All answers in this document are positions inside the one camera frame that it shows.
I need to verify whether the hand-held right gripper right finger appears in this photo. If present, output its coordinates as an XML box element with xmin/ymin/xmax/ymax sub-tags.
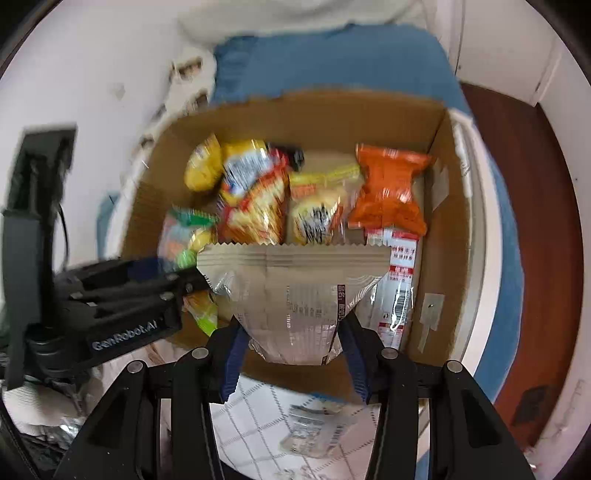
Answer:
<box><xmin>337</xmin><ymin>311</ymin><xmax>536</xmax><ymax>480</ymax></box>

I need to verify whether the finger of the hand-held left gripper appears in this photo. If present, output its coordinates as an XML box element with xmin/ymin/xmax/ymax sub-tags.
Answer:
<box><xmin>68</xmin><ymin>281</ymin><xmax>209</xmax><ymax>334</ymax></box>
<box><xmin>53</xmin><ymin>258</ymin><xmax>206</xmax><ymax>290</ymax></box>

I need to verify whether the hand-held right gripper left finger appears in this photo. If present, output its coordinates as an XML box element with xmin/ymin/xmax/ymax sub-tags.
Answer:
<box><xmin>54</xmin><ymin>318</ymin><xmax>253</xmax><ymax>480</ymax></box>

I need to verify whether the colourful candy bag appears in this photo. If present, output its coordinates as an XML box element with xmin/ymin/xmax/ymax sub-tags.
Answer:
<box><xmin>158</xmin><ymin>207</ymin><xmax>221</xmax><ymax>336</ymax></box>

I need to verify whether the white and red long packet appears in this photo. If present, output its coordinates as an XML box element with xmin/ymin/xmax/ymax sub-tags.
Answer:
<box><xmin>364</xmin><ymin>227</ymin><xmax>422</xmax><ymax>352</ymax></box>

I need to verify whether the beige snack packet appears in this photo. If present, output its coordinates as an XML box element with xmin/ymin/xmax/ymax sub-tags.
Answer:
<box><xmin>196</xmin><ymin>242</ymin><xmax>391</xmax><ymax>366</ymax></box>

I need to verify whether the yellow panda snack packet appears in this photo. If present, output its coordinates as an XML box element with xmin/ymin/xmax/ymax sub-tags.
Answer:
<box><xmin>184</xmin><ymin>134</ymin><xmax>224</xmax><ymax>193</ymax></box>

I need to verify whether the yellow and red noodle packet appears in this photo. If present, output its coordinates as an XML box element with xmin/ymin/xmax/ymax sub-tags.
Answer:
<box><xmin>218</xmin><ymin>165</ymin><xmax>291</xmax><ymax>246</ymax></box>

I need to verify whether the yellow puffed ball snack bag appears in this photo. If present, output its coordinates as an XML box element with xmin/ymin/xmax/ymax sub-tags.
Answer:
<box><xmin>287</xmin><ymin>165</ymin><xmax>362</xmax><ymax>246</ymax></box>

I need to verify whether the orange snack packet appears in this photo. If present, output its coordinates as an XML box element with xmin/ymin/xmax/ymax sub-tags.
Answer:
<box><xmin>347</xmin><ymin>143</ymin><xmax>435</xmax><ymax>237</ymax></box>

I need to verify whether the brown panda snack packet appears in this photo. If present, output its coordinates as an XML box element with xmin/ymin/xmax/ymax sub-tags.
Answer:
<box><xmin>276</xmin><ymin>144</ymin><xmax>306</xmax><ymax>171</ymax></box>

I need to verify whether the printed cardboard box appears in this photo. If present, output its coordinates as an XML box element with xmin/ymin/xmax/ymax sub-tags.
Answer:
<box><xmin>121</xmin><ymin>90</ymin><xmax>474</xmax><ymax>403</ymax></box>

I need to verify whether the clear wrapped pastry packet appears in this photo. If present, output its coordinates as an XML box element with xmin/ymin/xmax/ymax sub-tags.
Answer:
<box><xmin>278</xmin><ymin>401</ymin><xmax>352</xmax><ymax>459</ymax></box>

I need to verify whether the bear print pillow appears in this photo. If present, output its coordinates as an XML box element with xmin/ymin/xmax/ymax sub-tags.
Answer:
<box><xmin>139</xmin><ymin>45</ymin><xmax>219</xmax><ymax>154</ymax></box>

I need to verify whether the blue bed sheet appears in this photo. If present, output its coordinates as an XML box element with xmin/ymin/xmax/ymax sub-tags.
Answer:
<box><xmin>97</xmin><ymin>23</ymin><xmax>525</xmax><ymax>403</ymax></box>

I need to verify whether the white quilted pillow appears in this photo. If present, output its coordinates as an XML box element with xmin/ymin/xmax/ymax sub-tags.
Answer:
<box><xmin>178</xmin><ymin>0</ymin><xmax>417</xmax><ymax>36</ymax></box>

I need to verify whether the white door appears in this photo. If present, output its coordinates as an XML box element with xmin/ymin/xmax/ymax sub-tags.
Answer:
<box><xmin>461</xmin><ymin>0</ymin><xmax>570</xmax><ymax>108</ymax></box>

